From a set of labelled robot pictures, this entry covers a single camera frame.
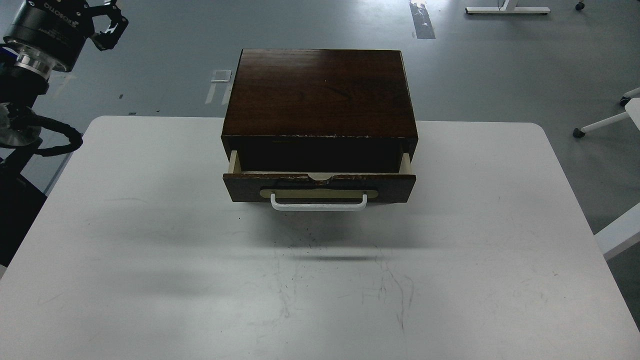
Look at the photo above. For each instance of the white table leg base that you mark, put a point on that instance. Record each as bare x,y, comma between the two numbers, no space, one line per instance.
507,7

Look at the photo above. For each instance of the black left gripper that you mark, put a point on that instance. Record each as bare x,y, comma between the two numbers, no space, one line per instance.
59,28

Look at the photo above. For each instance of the grey floor tape strip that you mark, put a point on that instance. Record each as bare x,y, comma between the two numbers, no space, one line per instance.
423,26

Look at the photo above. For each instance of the wooden drawer with white handle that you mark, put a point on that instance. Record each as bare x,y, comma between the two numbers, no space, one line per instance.
320,191

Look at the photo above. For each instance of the white floor tape marks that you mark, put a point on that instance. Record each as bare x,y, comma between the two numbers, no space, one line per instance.
221,82

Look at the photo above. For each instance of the white side table edge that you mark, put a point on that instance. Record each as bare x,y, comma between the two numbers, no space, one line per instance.
620,235

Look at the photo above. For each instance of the dark wooden drawer cabinet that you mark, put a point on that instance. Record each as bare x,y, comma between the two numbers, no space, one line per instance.
320,110

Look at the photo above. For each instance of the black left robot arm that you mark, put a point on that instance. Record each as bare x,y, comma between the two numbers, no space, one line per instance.
25,76

